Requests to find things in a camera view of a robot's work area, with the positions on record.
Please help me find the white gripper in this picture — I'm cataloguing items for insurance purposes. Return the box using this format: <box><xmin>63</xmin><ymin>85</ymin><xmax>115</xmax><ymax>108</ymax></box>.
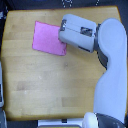
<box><xmin>58</xmin><ymin>14</ymin><xmax>97</xmax><ymax>52</ymax></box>

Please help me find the pink square cloth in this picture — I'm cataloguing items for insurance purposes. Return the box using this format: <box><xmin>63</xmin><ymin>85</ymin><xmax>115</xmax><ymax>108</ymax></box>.
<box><xmin>32</xmin><ymin>21</ymin><xmax>66</xmax><ymax>56</ymax></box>

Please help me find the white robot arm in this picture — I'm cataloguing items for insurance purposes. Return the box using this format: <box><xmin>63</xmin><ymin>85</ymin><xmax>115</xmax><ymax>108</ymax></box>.
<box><xmin>58</xmin><ymin>14</ymin><xmax>127</xmax><ymax>128</ymax></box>

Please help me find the grey object at left edge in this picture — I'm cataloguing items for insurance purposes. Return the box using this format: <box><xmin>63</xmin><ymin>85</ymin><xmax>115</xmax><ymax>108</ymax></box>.
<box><xmin>0</xmin><ymin>62</ymin><xmax>4</xmax><ymax>108</ymax></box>

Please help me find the white box at bottom edge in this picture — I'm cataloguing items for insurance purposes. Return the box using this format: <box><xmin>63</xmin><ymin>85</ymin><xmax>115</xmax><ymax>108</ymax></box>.
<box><xmin>38</xmin><ymin>118</ymin><xmax>83</xmax><ymax>128</ymax></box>

